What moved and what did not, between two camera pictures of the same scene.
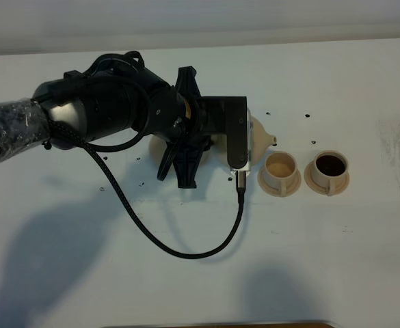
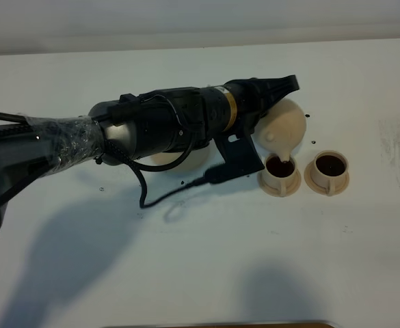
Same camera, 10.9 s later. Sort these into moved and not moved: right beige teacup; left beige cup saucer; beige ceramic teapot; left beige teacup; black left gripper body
Moved: beige ceramic teapot; black left gripper body
Not moved: left beige teacup; right beige teacup; left beige cup saucer
